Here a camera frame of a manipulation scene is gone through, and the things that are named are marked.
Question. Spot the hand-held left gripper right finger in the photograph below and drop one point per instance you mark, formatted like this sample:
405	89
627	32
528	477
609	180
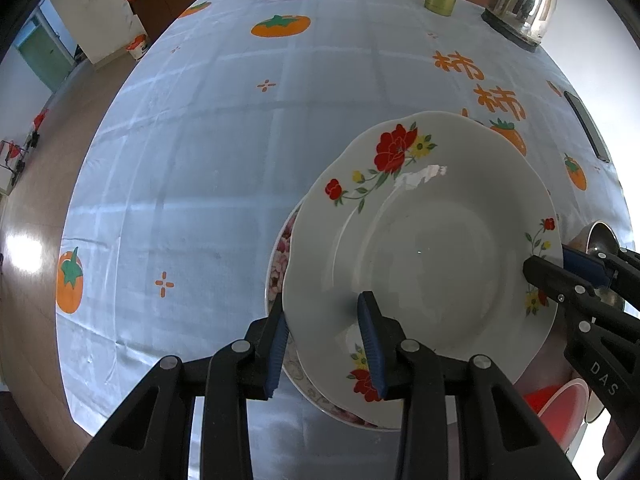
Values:
372	345

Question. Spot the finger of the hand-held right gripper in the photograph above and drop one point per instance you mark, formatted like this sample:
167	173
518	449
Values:
550	280
580	262

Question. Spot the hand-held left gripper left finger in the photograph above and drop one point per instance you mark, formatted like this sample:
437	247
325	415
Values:
277	340

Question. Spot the stainless steel bowl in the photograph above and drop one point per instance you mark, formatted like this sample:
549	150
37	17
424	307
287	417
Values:
600	237

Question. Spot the pink flower rimmed plate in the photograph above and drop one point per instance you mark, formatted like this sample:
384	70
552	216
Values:
280	260

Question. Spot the red flower white plate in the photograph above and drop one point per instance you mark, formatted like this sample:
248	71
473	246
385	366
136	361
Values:
425	250

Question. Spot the pink plastic bowl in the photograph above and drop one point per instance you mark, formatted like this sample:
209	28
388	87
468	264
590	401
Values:
555	410

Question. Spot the black smartphone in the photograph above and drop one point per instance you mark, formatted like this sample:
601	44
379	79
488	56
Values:
587	125

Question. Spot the persimmon printed tablecloth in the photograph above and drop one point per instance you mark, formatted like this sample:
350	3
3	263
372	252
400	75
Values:
200	160

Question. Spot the stainless steel electric kettle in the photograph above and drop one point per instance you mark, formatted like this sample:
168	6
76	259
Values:
522	5

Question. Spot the red folding chair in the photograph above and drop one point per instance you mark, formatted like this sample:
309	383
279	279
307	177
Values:
12	160

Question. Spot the red small stool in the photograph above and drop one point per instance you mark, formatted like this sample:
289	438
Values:
41	120

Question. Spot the white plastic bucket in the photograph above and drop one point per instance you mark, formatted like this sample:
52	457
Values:
136	47

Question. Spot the brown wooden sideboard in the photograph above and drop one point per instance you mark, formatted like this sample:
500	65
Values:
165	10

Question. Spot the green door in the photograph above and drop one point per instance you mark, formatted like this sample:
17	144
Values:
45	55

